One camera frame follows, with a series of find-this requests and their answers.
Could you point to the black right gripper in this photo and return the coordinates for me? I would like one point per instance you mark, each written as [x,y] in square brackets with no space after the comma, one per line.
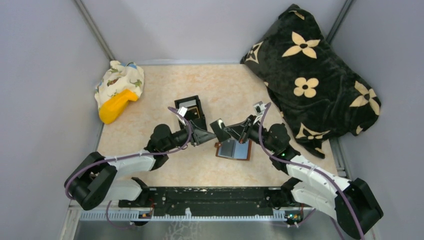
[242,129]

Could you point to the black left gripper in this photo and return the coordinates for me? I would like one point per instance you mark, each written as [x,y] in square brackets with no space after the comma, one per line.
[195,134]

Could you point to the brown leather card holder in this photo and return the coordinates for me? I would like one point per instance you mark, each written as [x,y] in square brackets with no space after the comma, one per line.
[242,150]

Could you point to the black credit card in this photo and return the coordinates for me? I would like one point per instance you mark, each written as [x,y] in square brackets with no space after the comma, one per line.
[219,129]

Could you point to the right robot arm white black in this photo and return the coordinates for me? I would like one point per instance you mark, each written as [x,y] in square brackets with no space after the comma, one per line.
[351,203]

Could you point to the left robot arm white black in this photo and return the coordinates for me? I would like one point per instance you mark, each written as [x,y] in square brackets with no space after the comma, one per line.
[100,179]

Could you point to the grey card in holder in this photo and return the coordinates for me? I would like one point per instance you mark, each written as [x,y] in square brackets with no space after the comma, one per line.
[227,149]

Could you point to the dark card in tray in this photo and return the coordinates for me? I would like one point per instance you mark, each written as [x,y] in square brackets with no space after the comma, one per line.
[192,113]

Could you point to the black plastic card tray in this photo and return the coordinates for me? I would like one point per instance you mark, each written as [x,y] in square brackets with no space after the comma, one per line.
[193,101]

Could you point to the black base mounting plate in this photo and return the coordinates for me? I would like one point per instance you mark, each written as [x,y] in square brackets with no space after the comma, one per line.
[214,201]

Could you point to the black floral plush blanket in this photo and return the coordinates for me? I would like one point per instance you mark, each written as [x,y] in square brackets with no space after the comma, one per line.
[318,95]

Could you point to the dinosaur print yellow cloth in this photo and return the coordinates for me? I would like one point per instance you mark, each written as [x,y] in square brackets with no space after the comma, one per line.
[120,85]

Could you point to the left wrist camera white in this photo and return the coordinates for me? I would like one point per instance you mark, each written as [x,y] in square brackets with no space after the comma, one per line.
[182,111]

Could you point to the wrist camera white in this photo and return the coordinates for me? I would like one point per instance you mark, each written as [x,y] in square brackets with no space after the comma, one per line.
[182,111]
[259,108]

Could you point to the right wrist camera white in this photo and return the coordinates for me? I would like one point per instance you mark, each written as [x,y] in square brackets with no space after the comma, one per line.
[259,108]

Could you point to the aluminium front rail frame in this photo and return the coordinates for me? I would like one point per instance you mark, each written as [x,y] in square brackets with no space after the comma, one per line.
[111,210]

